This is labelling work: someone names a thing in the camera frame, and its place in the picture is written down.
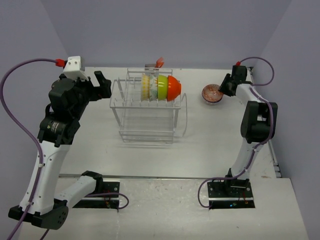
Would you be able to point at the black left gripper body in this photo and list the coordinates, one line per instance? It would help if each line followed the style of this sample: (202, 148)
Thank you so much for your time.
(86, 91)

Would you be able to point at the red rim zigzag bowl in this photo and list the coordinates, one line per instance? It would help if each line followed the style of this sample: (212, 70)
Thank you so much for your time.
(211, 94)

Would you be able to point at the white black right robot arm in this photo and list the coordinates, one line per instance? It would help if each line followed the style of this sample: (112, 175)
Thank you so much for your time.
(257, 127)

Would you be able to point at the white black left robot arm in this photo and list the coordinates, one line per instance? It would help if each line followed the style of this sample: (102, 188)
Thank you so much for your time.
(68, 99)

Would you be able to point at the yellow rim patterned bowl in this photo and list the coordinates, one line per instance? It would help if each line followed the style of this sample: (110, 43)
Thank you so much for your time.
(145, 87)

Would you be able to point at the white green orange patterned bowl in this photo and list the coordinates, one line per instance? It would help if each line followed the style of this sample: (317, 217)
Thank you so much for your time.
(153, 88)

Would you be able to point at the lime green bowl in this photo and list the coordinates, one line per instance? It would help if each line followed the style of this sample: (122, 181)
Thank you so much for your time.
(162, 87)

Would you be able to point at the orange clip on grey block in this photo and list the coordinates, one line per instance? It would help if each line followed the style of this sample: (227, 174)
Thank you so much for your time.
(158, 64)

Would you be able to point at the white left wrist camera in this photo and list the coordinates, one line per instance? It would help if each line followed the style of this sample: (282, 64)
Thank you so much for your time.
(74, 68)

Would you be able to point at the white wire dish rack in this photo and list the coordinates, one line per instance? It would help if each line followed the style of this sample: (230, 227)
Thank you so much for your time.
(145, 120)

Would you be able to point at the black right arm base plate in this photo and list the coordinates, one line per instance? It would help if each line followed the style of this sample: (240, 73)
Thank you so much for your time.
(222, 195)

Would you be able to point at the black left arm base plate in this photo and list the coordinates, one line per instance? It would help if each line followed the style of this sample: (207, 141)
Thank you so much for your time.
(104, 201)

